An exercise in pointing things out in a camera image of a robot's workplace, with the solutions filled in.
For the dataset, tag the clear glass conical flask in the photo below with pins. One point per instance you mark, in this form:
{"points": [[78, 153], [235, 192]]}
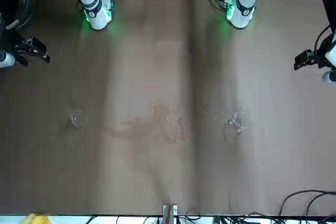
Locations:
{"points": [[78, 119]]}

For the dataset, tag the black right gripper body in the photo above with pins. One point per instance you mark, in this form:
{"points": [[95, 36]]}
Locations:
{"points": [[36, 48]]}

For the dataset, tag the yellow object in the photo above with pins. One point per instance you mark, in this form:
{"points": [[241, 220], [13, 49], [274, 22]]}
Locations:
{"points": [[36, 220]]}

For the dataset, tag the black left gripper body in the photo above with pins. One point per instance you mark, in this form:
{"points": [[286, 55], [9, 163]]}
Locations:
{"points": [[303, 60]]}

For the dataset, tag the aluminium camera post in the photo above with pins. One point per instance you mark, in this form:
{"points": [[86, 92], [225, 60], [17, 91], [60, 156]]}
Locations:
{"points": [[169, 213]]}

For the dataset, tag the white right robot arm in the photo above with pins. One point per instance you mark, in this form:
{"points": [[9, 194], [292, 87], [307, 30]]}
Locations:
{"points": [[97, 16]]}

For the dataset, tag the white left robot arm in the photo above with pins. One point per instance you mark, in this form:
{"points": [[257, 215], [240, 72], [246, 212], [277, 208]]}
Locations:
{"points": [[242, 11]]}

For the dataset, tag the clear glass beaker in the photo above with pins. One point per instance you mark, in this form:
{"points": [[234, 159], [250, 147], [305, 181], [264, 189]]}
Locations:
{"points": [[233, 129]]}

